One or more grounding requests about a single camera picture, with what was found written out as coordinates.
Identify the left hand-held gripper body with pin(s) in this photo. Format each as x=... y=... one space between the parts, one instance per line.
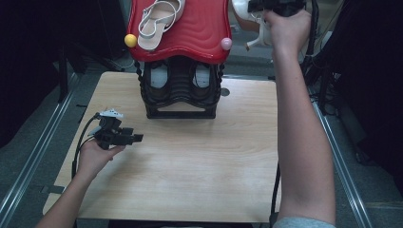
x=109 y=133

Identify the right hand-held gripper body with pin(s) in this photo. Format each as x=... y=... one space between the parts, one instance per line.
x=282 y=6

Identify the white slingback heel shoe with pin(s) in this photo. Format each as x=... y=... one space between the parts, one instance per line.
x=242 y=9
x=155 y=31

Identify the black leather shoe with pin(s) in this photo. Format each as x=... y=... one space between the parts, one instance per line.
x=158 y=76
x=202 y=76

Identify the red and black shoe rack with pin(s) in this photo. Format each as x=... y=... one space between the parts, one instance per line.
x=196 y=31

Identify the person's right hand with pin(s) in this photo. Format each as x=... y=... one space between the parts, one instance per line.
x=288 y=31

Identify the person's left hand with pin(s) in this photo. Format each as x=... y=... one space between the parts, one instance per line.
x=95 y=158

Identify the pink ball knob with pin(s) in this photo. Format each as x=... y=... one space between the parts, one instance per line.
x=226 y=43

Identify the grey tape strip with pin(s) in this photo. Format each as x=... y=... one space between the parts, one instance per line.
x=52 y=189

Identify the black tripod stand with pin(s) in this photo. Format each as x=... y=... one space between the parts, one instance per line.
x=320 y=82

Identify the yellow ball knob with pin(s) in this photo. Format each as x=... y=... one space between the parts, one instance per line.
x=130 y=40

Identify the round black sticker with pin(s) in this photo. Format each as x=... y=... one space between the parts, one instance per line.
x=225 y=92

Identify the black curtain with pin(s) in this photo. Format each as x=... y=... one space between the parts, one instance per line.
x=374 y=79
x=31 y=47

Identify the person's grey sleeve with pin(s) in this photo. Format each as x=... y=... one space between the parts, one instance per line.
x=301 y=223

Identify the metal floor rail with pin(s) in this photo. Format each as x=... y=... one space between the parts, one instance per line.
x=30 y=158
x=350 y=190

